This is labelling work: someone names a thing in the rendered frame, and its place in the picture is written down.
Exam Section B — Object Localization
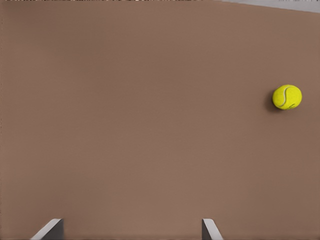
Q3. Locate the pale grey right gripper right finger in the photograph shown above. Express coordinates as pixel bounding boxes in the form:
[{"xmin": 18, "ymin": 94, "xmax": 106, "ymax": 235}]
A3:
[{"xmin": 201, "ymin": 218, "xmax": 224, "ymax": 240}]

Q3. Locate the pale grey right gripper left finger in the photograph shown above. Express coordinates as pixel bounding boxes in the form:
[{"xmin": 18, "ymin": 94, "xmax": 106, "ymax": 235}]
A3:
[{"xmin": 29, "ymin": 218, "xmax": 65, "ymax": 240}]

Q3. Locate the yellow tennis ball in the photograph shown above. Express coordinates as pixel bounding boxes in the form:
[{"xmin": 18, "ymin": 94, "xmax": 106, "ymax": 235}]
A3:
[{"xmin": 272, "ymin": 84, "xmax": 303, "ymax": 111}]

